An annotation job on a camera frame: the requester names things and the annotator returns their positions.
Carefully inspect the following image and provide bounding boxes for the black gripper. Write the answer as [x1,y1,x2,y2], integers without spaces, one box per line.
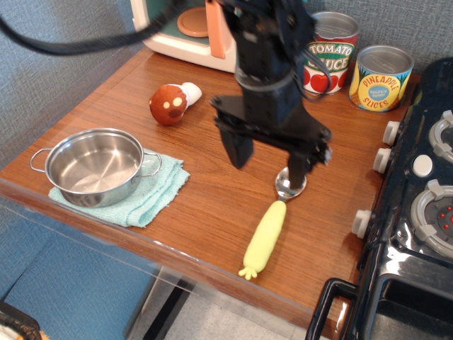
[211,70,332,190]

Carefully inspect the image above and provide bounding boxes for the spoon with yellow-green handle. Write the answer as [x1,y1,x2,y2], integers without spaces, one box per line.
[238,167,306,281]

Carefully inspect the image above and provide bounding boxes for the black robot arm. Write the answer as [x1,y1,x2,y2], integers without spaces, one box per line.
[212,1,332,189]

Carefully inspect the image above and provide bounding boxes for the light teal folded napkin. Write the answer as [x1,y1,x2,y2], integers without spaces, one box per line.
[49,154,190,227]

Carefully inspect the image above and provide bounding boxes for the white stove knob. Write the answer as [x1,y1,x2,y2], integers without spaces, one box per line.
[373,148,391,174]
[382,120,401,146]
[352,210,372,239]

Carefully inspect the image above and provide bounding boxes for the black toy stove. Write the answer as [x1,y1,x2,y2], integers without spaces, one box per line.
[306,57,452,339]

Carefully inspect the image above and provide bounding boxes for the brown plush mushroom toy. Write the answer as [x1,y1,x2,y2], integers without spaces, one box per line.
[149,82,202,126]

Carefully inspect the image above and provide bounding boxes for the pineapple slices can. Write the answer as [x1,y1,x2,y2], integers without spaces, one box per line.
[349,45,414,113]

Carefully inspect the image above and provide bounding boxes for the tomato sauce can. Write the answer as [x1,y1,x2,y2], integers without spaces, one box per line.
[304,11,360,94]

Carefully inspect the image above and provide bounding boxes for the teal toy microwave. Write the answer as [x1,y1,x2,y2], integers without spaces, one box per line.
[143,1,236,73]

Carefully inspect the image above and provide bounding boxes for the orange microwave turntable plate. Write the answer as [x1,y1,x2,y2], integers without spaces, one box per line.
[177,6,208,38]

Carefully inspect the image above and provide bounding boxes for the stainless steel pot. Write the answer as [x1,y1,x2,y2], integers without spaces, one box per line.
[30,128,163,208]

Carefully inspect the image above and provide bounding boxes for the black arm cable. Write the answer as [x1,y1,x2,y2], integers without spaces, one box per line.
[0,0,333,103]

